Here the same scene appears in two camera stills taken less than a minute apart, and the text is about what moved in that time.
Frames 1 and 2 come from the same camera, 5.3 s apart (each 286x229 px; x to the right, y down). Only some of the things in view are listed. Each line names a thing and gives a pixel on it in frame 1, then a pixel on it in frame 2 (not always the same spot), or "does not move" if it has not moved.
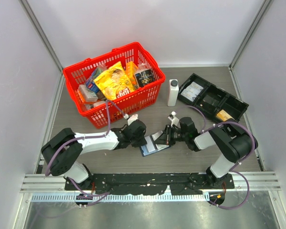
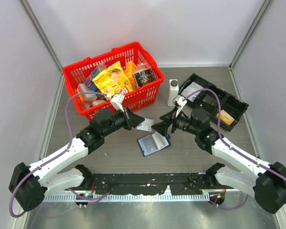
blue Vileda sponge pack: x=90 y=83 does not move
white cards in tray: x=192 y=91 does not move
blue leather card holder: x=151 y=147 does not move
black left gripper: x=141 y=142 → x=128 y=116
